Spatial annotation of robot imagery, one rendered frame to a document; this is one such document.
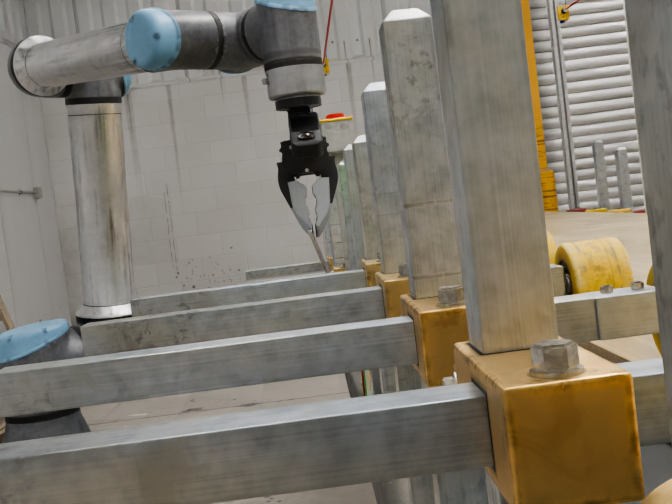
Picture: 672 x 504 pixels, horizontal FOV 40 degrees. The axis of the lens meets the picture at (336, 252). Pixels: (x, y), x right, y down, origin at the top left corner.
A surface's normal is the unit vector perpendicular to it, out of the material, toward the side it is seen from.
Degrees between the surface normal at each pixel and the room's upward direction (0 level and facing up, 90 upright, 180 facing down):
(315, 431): 90
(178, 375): 90
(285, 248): 90
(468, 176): 90
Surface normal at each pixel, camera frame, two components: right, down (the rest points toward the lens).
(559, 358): -0.19, 0.07
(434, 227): 0.04, 0.05
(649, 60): -0.99, 0.12
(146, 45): -0.71, 0.13
